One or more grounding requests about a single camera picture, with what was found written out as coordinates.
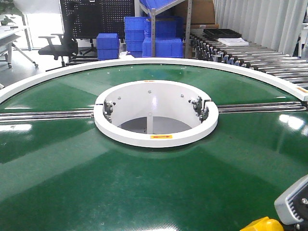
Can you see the yellow studded toy brick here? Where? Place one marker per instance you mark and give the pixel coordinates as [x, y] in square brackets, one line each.
[264, 224]

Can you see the blue crate stack left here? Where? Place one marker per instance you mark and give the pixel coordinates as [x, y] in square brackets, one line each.
[107, 45]

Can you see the blue crate stack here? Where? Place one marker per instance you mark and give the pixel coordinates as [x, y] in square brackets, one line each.
[107, 45]
[134, 35]
[168, 37]

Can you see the blue crate stack right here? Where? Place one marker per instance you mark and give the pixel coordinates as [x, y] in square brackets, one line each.
[168, 37]

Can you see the blue crate stack middle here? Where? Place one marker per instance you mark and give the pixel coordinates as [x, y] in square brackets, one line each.
[134, 35]

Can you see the grey metal shelf rack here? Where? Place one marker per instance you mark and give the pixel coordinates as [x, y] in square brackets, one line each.
[153, 12]

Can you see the black compartment tray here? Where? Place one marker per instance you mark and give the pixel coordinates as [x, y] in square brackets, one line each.
[221, 33]

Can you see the black office chair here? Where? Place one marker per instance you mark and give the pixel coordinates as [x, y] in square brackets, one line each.
[69, 45]

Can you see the white flat tray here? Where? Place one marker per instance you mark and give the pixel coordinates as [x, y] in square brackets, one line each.
[233, 41]

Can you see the brown cardboard box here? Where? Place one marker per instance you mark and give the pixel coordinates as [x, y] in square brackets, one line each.
[203, 13]

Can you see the black perforated pegboard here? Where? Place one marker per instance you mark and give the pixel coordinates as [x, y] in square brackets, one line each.
[98, 16]

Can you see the right steel roller bar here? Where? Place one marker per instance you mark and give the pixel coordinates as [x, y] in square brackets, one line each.
[262, 107]

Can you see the steel roller bar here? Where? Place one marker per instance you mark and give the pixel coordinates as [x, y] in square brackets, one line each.
[262, 107]
[45, 116]

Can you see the steel roller conveyor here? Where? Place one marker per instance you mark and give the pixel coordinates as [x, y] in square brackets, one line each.
[254, 56]

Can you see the left steel roller bar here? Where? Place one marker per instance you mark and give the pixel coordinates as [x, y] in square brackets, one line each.
[45, 116]

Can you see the white outer rim guard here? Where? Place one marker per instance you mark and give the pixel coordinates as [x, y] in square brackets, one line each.
[17, 87]

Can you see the white desk at left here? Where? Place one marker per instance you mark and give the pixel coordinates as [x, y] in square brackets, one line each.
[8, 35]

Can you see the white inner ring guard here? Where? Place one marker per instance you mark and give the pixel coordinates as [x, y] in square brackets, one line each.
[155, 113]

